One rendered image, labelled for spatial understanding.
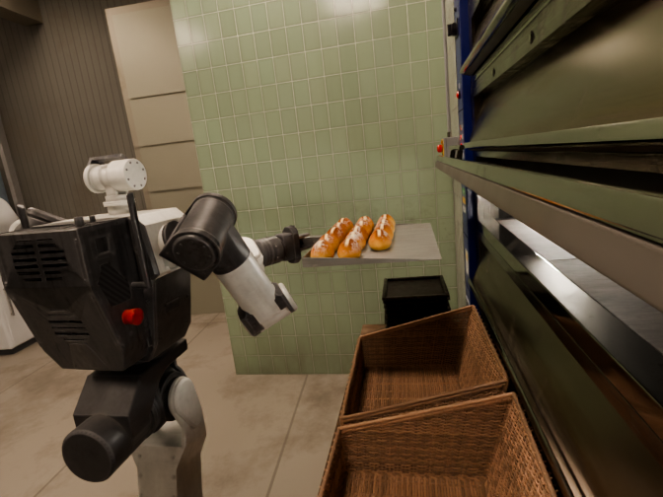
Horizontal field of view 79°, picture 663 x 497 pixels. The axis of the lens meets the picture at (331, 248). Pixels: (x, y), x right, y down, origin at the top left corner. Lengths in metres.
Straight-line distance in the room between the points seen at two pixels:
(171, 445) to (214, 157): 2.02
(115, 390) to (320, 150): 1.94
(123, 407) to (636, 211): 0.88
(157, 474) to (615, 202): 1.08
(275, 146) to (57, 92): 2.96
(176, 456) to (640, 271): 1.02
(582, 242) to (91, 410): 0.90
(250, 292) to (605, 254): 0.73
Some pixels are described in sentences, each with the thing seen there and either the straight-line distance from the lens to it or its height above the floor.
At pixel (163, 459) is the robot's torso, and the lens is 1.13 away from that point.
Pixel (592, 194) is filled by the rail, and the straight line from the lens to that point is 0.27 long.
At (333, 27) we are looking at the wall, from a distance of 2.64.
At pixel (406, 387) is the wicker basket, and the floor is 0.59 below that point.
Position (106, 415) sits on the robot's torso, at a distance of 0.96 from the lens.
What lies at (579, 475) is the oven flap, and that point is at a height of 0.96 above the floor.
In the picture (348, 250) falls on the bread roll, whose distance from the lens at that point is 1.07.
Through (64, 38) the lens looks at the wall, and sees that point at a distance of 5.11.
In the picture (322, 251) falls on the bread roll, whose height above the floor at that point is 1.23.
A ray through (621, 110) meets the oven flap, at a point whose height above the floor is 1.49.
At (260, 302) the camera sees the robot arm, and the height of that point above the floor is 1.18.
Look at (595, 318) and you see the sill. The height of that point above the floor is 1.18.
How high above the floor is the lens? 1.47
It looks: 12 degrees down
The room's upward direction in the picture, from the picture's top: 7 degrees counter-clockwise
